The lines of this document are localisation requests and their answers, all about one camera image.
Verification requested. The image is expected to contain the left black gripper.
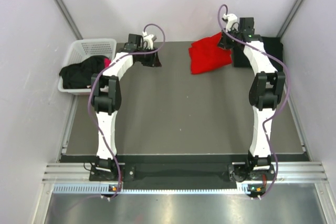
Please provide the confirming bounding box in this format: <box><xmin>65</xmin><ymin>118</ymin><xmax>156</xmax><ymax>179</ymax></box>
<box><xmin>138</xmin><ymin>46</ymin><xmax>162</xmax><ymax>68</ymax></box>

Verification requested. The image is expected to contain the red t shirt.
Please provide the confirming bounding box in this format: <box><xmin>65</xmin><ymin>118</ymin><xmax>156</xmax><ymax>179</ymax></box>
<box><xmin>188</xmin><ymin>33</ymin><xmax>232</xmax><ymax>74</ymax></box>

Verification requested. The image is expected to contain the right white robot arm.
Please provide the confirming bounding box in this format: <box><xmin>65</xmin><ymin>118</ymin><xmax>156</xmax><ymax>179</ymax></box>
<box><xmin>218</xmin><ymin>14</ymin><xmax>286</xmax><ymax>180</ymax></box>

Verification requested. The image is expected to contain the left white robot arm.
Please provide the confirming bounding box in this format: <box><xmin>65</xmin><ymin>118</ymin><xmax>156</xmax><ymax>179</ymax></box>
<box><xmin>89</xmin><ymin>31</ymin><xmax>161</xmax><ymax>181</ymax></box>

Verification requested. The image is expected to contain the folded black t shirt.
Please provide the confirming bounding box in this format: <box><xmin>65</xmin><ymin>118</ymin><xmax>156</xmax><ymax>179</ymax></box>
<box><xmin>232</xmin><ymin>37</ymin><xmax>284</xmax><ymax>68</ymax></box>

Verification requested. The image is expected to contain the pink garment in basket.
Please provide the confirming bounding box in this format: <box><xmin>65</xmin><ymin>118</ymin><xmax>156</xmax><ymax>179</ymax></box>
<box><xmin>104</xmin><ymin>58</ymin><xmax>111</xmax><ymax>68</ymax></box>

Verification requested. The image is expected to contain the white plastic laundry basket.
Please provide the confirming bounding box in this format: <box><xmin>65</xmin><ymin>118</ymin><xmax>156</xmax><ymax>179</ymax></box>
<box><xmin>58</xmin><ymin>38</ymin><xmax>117</xmax><ymax>95</ymax></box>

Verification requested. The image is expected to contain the black t shirt in basket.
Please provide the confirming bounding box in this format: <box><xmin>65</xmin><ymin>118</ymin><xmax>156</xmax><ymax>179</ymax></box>
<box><xmin>59</xmin><ymin>55</ymin><xmax>108</xmax><ymax>89</ymax></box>

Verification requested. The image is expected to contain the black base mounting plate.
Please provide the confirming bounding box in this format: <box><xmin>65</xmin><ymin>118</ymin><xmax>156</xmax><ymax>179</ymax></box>
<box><xmin>88</xmin><ymin>162</ymin><xmax>278</xmax><ymax>189</ymax></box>

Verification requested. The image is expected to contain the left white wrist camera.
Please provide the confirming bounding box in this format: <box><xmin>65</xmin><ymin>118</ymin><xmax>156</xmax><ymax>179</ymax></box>
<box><xmin>142</xmin><ymin>31</ymin><xmax>157</xmax><ymax>50</ymax></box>

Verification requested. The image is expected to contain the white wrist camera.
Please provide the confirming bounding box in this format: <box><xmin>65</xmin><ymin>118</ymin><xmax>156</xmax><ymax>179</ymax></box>
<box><xmin>222</xmin><ymin>14</ymin><xmax>238</xmax><ymax>32</ymax></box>
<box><xmin>142</xmin><ymin>31</ymin><xmax>157</xmax><ymax>50</ymax></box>

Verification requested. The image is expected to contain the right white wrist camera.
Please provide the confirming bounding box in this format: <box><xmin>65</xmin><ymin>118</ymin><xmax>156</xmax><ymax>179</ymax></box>
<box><xmin>222</xmin><ymin>14</ymin><xmax>238</xmax><ymax>32</ymax></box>

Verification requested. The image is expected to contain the grey slotted cable duct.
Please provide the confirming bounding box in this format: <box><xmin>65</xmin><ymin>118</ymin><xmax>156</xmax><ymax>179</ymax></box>
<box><xmin>52</xmin><ymin>183</ymin><xmax>266</xmax><ymax>195</ymax></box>

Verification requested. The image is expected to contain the aluminium frame rail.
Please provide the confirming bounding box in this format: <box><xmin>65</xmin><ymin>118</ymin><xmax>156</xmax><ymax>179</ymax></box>
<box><xmin>42</xmin><ymin>162</ymin><xmax>327</xmax><ymax>184</ymax></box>

